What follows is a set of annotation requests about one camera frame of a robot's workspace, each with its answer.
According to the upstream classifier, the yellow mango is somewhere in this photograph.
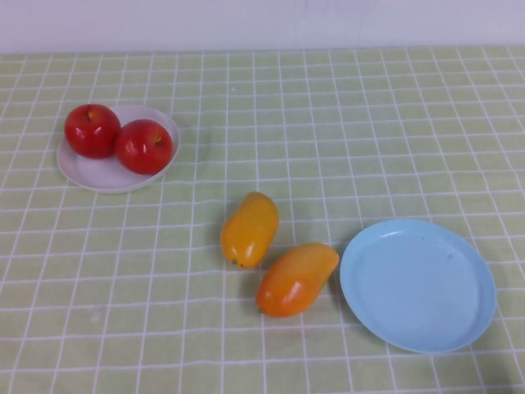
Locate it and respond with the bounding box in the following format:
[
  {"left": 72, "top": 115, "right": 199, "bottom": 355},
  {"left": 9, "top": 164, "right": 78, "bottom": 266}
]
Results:
[{"left": 220, "top": 190, "right": 281, "bottom": 270}]

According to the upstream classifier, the green checkered tablecloth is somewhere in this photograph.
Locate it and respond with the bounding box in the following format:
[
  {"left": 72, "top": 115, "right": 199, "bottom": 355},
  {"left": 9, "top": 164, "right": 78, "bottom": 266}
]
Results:
[{"left": 0, "top": 45, "right": 525, "bottom": 394}]

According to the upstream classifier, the orange mango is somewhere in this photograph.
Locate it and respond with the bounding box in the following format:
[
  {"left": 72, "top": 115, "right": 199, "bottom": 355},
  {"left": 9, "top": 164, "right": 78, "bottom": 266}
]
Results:
[{"left": 255, "top": 241, "right": 341, "bottom": 319}]

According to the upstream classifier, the white round plate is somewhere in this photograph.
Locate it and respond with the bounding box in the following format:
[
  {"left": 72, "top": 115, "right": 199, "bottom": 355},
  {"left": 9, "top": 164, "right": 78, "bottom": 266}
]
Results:
[{"left": 56, "top": 103, "right": 180, "bottom": 195}]

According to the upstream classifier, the red apple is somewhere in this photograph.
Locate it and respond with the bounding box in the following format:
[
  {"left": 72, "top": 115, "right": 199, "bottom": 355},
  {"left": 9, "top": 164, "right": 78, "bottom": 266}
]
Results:
[
  {"left": 64, "top": 103, "right": 122, "bottom": 159},
  {"left": 114, "top": 118, "right": 174, "bottom": 176}
]

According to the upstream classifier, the light blue round plate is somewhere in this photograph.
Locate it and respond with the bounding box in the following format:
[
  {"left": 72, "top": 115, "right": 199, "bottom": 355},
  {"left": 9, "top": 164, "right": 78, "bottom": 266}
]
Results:
[{"left": 340, "top": 218, "right": 498, "bottom": 354}]

